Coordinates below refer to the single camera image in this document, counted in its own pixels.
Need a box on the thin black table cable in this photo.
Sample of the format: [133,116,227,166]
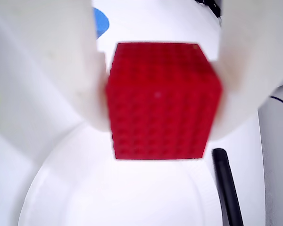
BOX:
[269,95,283,107]

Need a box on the red cube block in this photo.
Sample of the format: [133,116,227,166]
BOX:
[105,42,224,161]

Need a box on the black braided cable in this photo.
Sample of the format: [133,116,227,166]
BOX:
[194,0,224,18]

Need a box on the white round plate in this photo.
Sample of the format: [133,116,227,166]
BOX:
[17,122,227,226]

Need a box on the blue cylinder block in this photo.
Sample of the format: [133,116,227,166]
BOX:
[92,7,110,39]

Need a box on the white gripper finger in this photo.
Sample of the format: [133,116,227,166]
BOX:
[0,0,110,131]
[208,0,283,140]

